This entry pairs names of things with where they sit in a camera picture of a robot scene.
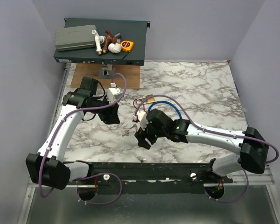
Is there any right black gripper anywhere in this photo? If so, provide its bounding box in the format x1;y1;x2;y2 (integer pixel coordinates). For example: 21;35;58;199
134;119;167;150

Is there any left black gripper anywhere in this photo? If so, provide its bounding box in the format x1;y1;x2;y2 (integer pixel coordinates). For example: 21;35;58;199
87;95;120;125

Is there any red cable lock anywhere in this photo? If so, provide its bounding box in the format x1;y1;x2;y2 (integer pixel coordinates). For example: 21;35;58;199
133;98;148;115

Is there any brass padlock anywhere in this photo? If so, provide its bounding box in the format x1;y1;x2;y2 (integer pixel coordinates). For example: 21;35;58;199
136;94;155;105

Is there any blue cable lock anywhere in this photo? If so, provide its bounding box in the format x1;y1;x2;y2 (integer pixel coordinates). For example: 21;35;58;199
147;100;183;120

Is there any silver key bunch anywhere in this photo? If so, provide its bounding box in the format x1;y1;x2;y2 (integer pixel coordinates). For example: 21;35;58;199
122;124;137;137

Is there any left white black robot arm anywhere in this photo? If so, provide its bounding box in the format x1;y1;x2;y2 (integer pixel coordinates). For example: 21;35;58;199
26;77;126;190

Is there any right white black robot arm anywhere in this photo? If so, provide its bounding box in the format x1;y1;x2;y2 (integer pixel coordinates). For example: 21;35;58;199
133;109;268;183

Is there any white pipe elbow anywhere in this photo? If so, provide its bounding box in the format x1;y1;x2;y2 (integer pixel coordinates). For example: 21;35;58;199
108;43;122;54

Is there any yellow tape measure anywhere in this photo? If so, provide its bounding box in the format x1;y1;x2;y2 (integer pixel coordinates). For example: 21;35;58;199
120;41;134;52

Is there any brown tap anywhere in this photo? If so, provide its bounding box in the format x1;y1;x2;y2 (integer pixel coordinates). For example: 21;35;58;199
102;29;118;53

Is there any white pipe faucet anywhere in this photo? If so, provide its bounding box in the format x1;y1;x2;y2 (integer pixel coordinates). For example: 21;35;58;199
91;29;106;55

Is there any small black object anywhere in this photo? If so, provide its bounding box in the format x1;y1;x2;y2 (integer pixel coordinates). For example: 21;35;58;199
115;33;122;38

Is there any grey plastic case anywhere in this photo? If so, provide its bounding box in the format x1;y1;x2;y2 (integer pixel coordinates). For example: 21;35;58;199
54;25;97;51

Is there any dark rack server unit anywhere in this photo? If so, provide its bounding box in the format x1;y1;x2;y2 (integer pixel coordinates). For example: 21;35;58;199
54;18;149;66

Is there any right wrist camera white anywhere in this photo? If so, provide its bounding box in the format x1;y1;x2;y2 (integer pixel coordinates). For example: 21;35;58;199
133;111;148;130

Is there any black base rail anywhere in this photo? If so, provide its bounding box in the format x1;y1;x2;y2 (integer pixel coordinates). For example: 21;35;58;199
69;162;233;195

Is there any grey metal bracket stand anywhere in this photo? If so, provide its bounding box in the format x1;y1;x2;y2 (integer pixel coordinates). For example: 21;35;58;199
99;64;115;79

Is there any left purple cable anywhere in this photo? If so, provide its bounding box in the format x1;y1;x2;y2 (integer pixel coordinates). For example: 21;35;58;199
38;73;128;206

